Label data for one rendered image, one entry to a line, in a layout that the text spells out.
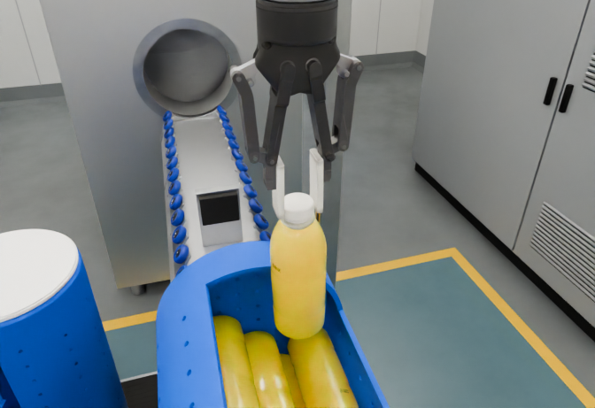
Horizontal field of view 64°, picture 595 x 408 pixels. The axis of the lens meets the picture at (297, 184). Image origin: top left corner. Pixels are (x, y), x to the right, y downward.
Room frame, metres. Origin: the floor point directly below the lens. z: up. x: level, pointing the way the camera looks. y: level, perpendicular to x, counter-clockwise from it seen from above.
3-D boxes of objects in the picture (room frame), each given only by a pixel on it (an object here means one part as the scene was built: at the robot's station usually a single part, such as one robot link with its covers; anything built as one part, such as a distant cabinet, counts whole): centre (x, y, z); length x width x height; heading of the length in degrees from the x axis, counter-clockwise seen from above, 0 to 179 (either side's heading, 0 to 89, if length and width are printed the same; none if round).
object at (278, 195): (0.45, 0.02, 1.39); 0.03 x 0.01 x 0.07; 15
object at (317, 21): (0.45, 0.00, 1.54); 0.08 x 0.07 x 0.09; 105
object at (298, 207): (0.46, 0.00, 1.35); 0.04 x 0.04 x 0.02
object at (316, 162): (0.46, -0.02, 1.39); 0.03 x 0.01 x 0.07; 15
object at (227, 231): (0.93, 0.19, 1.00); 0.10 x 0.04 x 0.15; 105
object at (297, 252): (0.46, 0.00, 1.25); 0.07 x 0.07 x 0.19
